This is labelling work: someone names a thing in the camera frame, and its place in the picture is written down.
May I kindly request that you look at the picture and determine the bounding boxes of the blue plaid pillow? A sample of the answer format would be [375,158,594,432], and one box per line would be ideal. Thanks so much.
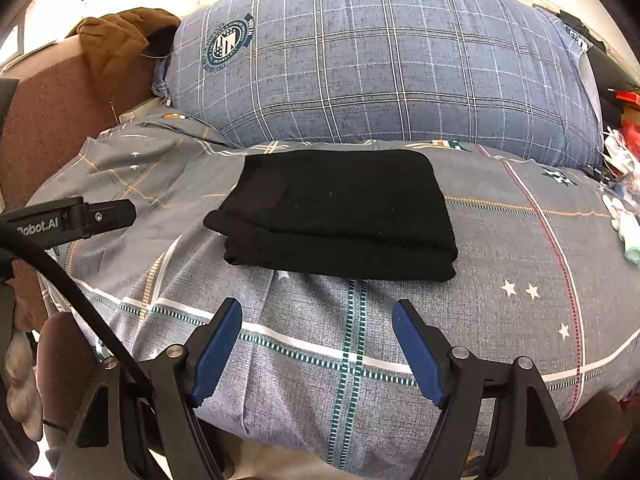
[151,0,603,168]

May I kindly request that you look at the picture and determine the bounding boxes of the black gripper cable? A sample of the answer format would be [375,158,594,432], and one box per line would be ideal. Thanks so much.
[0,222,153,401]

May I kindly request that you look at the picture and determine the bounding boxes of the white cloth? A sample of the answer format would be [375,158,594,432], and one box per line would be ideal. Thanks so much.
[0,330,43,438]

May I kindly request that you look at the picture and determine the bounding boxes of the brown jacket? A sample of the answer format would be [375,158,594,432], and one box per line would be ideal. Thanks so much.
[67,7,182,121]

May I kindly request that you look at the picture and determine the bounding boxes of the black bag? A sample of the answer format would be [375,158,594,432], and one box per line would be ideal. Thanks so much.
[587,47,640,97]

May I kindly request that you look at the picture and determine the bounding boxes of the red packet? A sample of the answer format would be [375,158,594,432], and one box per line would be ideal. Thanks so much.
[612,89,640,112]

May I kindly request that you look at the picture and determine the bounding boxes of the beige bed rail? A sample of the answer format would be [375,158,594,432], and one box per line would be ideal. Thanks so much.
[120,99,167,124]

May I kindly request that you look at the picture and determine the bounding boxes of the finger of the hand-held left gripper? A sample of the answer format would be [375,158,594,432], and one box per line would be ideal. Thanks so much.
[82,199,137,239]

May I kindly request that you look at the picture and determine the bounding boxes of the black pants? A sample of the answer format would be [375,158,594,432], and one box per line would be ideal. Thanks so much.
[204,149,460,282]

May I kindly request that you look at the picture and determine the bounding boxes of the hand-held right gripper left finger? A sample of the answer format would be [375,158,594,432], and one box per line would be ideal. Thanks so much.
[60,297,244,480]

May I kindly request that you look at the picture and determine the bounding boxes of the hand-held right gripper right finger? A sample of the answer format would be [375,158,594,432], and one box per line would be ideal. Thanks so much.
[391,299,581,480]

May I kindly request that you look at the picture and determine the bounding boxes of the brown upholstered headboard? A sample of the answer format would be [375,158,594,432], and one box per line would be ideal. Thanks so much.
[0,35,156,211]

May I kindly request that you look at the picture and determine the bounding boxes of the grey printed bed sheet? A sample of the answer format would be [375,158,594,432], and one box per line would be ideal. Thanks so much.
[27,112,640,478]

